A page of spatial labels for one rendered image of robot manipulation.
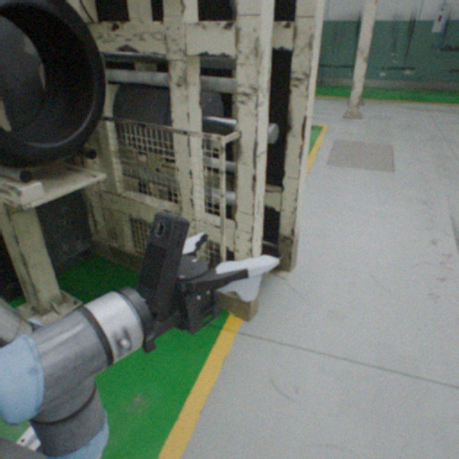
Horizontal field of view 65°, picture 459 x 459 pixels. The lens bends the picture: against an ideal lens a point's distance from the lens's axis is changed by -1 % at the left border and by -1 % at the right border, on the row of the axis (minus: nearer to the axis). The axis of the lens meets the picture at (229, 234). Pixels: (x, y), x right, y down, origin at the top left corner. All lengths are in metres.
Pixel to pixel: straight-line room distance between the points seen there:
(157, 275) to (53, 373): 0.15
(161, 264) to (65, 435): 0.21
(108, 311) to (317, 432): 1.28
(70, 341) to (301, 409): 1.33
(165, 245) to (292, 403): 1.30
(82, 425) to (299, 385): 1.33
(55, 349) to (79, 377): 0.04
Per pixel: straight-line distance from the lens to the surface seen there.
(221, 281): 0.47
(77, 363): 0.42
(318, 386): 1.73
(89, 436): 0.50
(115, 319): 0.43
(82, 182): 1.57
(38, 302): 2.12
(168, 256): 0.44
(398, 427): 1.72
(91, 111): 1.54
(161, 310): 0.48
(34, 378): 0.41
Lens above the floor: 1.36
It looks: 30 degrees down
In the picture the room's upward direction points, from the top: straight up
